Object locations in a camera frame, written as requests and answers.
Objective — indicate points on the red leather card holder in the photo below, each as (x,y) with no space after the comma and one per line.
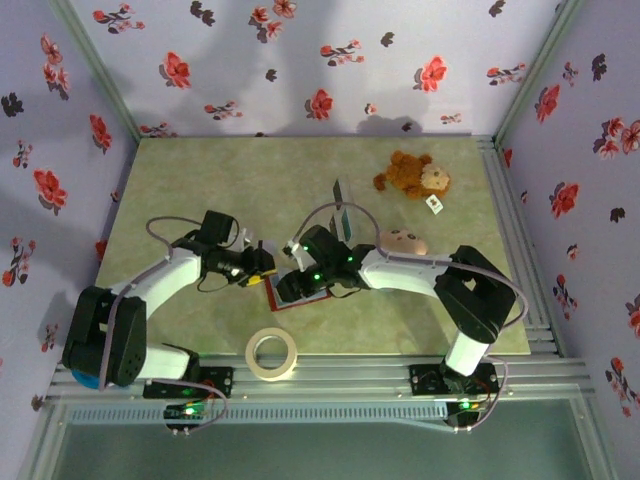
(272,305)

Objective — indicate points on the beige masking tape roll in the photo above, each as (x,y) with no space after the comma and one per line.
(249,355)

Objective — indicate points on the pink pig plush toy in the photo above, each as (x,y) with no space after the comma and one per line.
(405,240)

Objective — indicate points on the clear acrylic card box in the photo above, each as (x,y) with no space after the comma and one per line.
(342,207)

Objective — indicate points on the brown monkey plush toy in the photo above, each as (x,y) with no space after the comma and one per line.
(407,172)

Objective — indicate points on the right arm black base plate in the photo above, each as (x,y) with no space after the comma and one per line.
(422,380)

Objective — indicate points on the aluminium side rail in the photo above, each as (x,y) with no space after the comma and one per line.
(505,210)

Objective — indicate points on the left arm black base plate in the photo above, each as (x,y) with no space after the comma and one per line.
(222,382)

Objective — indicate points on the blue green toy ball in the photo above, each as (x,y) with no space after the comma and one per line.
(85,381)

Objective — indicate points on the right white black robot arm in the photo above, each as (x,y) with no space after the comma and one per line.
(400,272)

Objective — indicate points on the white plush toy tag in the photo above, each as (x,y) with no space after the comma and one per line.
(434,204)

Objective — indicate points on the black credit card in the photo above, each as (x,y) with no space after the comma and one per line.
(338,192)

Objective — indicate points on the green circuit board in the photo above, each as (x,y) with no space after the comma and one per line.
(465,406)
(187,412)

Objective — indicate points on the grey corner post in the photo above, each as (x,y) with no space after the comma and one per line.
(101,75)
(533,75)

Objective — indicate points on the long aluminium base rail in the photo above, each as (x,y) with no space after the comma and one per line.
(350,380)

